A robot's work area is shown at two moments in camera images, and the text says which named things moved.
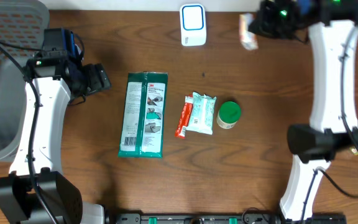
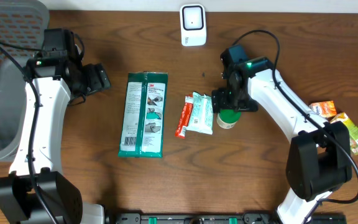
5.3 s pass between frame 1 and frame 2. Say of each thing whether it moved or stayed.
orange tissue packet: moved
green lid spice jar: stayed
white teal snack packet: stayed
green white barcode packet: stayed
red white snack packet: stayed
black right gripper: moved
